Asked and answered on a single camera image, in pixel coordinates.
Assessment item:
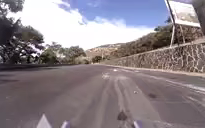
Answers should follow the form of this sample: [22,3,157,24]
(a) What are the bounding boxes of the green roadside bushes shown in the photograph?
[39,41,90,66]

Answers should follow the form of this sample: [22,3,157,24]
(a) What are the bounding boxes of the group of dark green trees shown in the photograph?
[0,0,46,66]

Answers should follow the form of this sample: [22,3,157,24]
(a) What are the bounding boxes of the grey asphalt road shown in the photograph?
[0,63,205,128]

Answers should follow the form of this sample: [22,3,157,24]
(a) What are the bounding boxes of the pale signboard on posts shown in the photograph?
[163,0,202,48]

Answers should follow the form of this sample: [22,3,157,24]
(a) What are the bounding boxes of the rough stone retaining wall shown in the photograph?
[102,40,205,75]

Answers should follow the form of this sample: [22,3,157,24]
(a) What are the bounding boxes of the dry scrub hillside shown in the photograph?
[84,42,131,63]

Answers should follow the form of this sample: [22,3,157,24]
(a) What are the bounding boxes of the robot's own part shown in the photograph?
[132,120,144,128]
[60,120,72,128]

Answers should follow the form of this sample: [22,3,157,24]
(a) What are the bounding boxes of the pale roadside kerb strip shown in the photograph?
[99,63,205,80]

